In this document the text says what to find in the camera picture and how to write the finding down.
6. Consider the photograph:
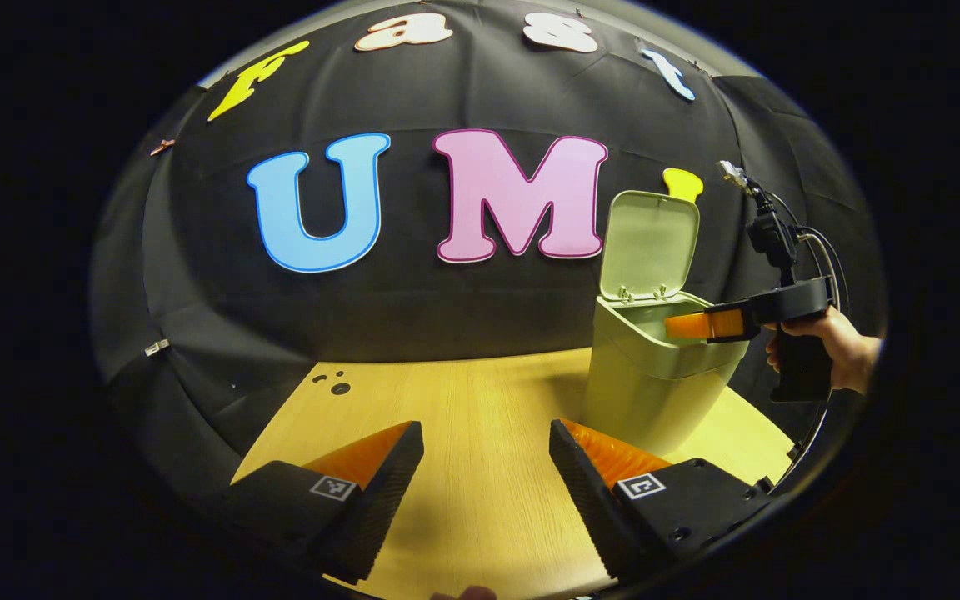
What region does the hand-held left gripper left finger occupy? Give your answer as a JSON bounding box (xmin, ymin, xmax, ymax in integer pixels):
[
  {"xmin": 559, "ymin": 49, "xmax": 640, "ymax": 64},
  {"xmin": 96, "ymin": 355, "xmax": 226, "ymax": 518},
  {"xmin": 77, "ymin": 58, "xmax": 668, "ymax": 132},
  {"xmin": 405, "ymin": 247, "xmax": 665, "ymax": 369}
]
[{"xmin": 226, "ymin": 420, "xmax": 425, "ymax": 586}]

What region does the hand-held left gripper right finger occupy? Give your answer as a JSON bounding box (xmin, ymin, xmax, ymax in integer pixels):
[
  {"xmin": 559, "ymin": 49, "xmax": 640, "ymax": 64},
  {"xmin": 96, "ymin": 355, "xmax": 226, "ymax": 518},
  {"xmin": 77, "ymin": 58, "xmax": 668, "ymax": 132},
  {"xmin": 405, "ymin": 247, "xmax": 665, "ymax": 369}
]
[{"xmin": 549, "ymin": 418, "xmax": 774, "ymax": 583}]

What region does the pale green desktop garbage bin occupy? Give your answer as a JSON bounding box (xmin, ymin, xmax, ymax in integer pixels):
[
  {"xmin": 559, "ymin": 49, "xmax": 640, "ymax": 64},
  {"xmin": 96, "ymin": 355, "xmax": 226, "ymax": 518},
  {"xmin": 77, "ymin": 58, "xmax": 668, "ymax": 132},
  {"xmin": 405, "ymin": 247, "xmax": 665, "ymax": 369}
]
[{"xmin": 582, "ymin": 190, "xmax": 752, "ymax": 458}]

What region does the wooden desktop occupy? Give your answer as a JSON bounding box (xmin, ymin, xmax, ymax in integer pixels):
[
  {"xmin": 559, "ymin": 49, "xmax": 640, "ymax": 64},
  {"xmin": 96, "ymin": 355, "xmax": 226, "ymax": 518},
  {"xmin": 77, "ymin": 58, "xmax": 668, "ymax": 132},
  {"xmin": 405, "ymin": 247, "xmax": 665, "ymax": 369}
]
[{"xmin": 232, "ymin": 346, "xmax": 796, "ymax": 600}]

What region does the black backdrop cloth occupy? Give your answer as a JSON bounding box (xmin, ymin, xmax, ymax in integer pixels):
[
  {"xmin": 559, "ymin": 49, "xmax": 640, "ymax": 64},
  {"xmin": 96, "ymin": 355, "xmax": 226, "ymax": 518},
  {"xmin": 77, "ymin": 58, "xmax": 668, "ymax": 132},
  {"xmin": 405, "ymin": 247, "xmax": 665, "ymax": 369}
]
[{"xmin": 90, "ymin": 4, "xmax": 885, "ymax": 501}]

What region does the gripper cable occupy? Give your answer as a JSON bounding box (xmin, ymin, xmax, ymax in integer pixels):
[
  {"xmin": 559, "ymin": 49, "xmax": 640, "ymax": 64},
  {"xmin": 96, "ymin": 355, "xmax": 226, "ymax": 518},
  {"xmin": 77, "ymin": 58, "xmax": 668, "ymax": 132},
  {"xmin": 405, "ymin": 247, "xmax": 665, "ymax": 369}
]
[{"xmin": 772, "ymin": 223, "xmax": 852, "ymax": 493}]

